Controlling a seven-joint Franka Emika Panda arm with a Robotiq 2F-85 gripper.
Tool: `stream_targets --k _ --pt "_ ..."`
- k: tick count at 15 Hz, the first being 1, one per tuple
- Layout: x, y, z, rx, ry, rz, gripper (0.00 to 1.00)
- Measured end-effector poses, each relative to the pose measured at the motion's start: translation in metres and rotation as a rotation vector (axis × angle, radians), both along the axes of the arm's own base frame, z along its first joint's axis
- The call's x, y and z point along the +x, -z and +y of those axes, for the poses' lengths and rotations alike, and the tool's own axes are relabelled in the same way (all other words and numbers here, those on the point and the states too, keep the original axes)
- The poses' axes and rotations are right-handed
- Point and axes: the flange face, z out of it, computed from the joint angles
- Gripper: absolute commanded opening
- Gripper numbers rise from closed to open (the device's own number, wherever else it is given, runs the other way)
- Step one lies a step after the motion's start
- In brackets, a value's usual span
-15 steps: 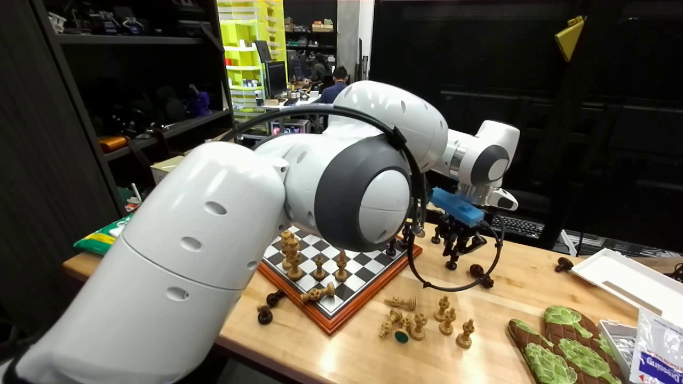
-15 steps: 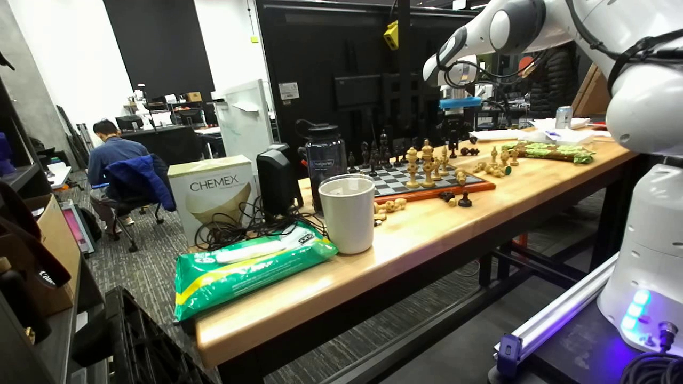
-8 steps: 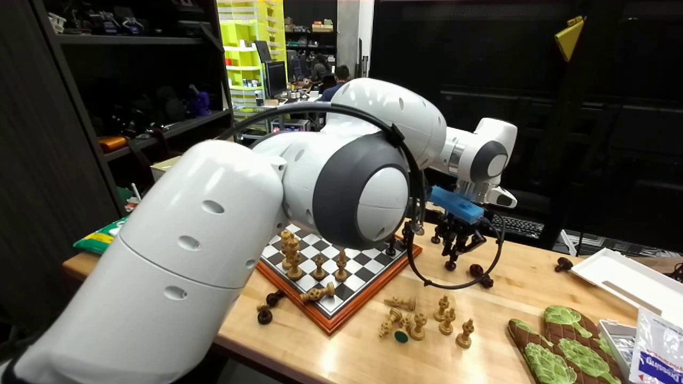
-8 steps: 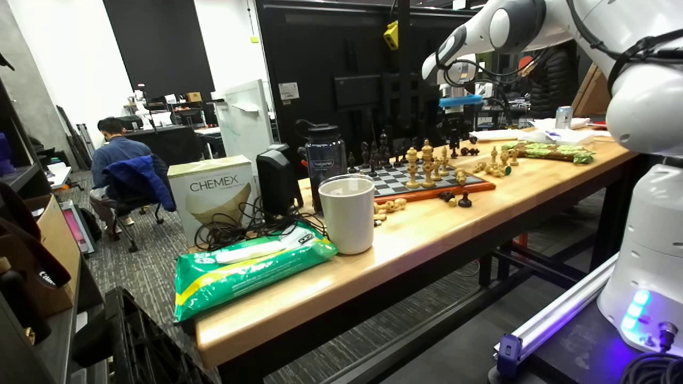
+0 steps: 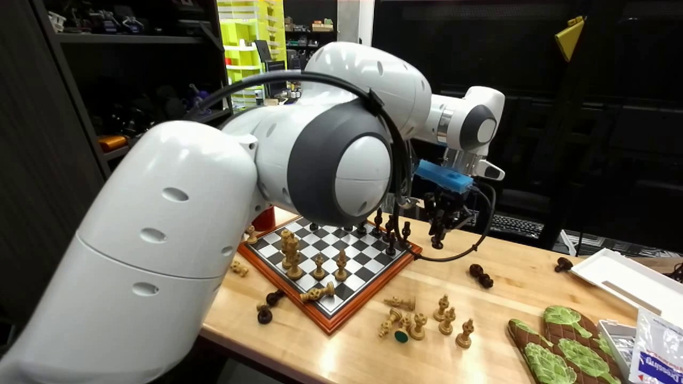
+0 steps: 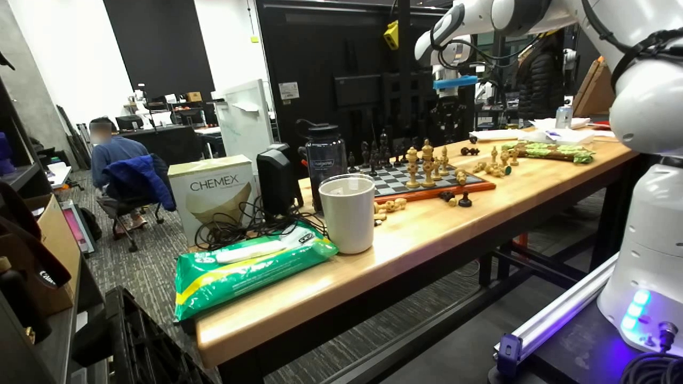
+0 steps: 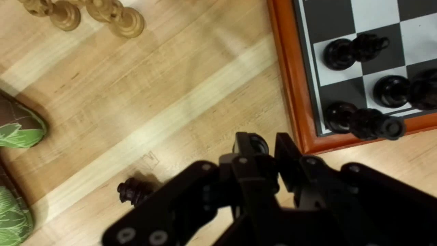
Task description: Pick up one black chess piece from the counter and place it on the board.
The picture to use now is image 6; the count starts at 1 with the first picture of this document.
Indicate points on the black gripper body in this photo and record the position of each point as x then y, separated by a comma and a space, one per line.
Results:
454, 106

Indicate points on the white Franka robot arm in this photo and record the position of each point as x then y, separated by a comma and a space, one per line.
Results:
652, 235

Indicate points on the black chess pawn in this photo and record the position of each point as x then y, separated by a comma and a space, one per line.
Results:
466, 200
464, 150

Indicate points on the tall light wooden chess piece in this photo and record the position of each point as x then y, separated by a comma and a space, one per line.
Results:
428, 156

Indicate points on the tall black chess piece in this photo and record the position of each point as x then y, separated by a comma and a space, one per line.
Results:
385, 150

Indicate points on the person with yellow beanie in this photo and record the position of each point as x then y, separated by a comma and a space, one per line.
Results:
545, 82

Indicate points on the yellow hanging tag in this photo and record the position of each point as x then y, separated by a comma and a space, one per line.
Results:
390, 34

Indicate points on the artichoke print pot holder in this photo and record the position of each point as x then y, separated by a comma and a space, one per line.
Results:
555, 152

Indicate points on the white paper sheets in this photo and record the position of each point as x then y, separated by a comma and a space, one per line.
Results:
567, 131

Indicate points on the dark blender jar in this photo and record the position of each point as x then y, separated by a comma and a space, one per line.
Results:
323, 156

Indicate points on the black coffee grinder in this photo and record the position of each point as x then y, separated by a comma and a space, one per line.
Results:
276, 184

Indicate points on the white Chemex filter box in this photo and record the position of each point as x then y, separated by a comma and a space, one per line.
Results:
213, 186

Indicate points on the green snack bag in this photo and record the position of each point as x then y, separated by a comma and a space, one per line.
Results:
247, 270

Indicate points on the black office desk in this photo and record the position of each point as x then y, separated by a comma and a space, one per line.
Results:
172, 140

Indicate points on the blue jacket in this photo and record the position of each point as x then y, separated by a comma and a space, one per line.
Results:
142, 179

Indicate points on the person in blue sweater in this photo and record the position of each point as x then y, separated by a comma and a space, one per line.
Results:
118, 152

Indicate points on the black office chair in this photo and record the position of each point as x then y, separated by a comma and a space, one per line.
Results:
133, 224

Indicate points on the black plastic crate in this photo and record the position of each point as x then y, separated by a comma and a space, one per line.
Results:
142, 343

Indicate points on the pink flat item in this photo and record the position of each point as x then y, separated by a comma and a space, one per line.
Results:
78, 224

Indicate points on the brown cardboard storage box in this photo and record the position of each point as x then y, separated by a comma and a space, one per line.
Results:
54, 249

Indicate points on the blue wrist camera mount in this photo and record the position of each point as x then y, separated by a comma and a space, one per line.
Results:
454, 82

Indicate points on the chessboard with brown wooden frame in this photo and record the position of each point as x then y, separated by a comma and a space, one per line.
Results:
398, 184

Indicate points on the black metal table frame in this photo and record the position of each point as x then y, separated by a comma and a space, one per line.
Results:
613, 214

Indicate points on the aluminium rail with blue end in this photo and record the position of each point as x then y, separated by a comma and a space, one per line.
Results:
555, 317

